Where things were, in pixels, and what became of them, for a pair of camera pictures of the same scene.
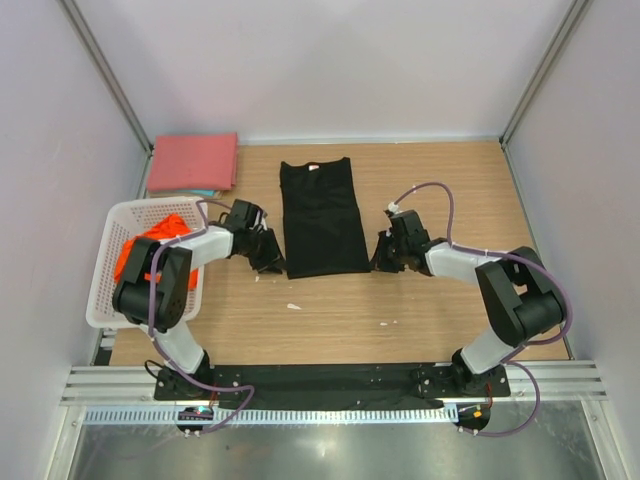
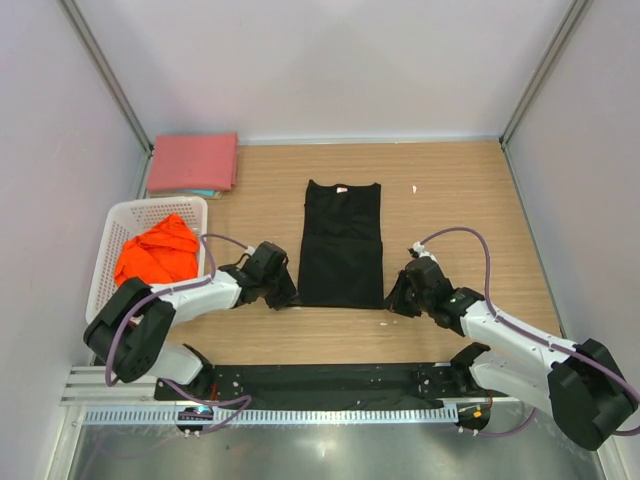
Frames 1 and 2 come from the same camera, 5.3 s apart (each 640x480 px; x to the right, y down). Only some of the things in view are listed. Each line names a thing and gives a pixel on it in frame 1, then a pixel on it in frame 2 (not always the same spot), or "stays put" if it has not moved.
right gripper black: x=379 y=262 to x=394 y=301
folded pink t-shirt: x=194 y=162 stays put
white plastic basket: x=124 y=219 stays put
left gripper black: x=273 y=260 to x=288 y=294
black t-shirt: x=323 y=226 to x=342 y=247
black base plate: x=329 y=387 stays put
